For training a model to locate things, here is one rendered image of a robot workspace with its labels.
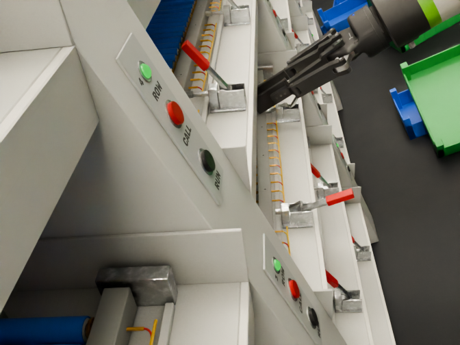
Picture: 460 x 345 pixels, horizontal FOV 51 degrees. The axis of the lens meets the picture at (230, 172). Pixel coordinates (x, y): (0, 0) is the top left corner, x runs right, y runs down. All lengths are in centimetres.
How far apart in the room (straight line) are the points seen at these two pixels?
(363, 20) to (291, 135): 21
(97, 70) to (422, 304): 103
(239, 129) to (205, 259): 21
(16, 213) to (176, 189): 13
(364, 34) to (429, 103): 84
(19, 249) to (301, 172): 58
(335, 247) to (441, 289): 40
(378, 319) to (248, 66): 58
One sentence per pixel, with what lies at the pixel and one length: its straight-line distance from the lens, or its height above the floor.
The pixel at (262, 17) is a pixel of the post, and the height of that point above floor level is 68.
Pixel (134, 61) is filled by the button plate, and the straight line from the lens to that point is 31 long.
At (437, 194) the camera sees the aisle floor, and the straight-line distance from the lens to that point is 142.
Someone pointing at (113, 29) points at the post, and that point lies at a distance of 31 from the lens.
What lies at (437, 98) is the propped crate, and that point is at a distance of 160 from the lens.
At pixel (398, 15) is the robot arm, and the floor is 66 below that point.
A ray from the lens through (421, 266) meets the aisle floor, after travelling 127.
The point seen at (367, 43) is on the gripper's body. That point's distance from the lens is 79.
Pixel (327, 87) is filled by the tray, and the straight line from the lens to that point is 175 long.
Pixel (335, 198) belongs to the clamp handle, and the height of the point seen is 57.
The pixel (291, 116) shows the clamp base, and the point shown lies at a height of 56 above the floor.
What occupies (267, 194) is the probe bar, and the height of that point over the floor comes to 59.
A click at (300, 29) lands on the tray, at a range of 174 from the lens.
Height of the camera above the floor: 97
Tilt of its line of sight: 31 degrees down
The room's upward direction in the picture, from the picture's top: 33 degrees counter-clockwise
